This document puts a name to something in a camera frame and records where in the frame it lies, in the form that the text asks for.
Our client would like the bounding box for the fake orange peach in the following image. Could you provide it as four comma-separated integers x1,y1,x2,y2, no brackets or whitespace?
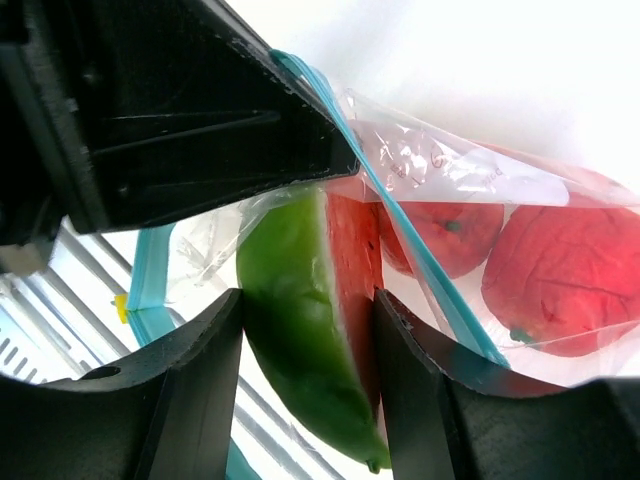
400,202,504,279

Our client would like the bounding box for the fake red tomato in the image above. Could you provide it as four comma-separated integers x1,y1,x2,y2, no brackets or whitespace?
480,167,640,359

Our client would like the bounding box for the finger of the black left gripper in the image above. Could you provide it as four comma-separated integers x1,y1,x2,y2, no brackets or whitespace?
59,1,357,232

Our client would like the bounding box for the aluminium mounting rail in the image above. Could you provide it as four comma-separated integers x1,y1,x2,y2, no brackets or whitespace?
0,219,351,480

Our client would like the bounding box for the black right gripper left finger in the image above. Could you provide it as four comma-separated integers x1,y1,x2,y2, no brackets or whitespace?
0,288,245,480

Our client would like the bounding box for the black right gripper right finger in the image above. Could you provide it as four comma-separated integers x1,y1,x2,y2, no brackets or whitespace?
373,290,639,479

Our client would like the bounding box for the clear zip top bag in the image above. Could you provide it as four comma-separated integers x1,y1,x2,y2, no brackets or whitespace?
112,48,640,480

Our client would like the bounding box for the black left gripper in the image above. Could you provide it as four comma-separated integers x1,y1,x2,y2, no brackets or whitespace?
1,1,108,275

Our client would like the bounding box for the fake watermelon slice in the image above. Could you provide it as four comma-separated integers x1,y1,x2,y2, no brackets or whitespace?
236,188,391,473

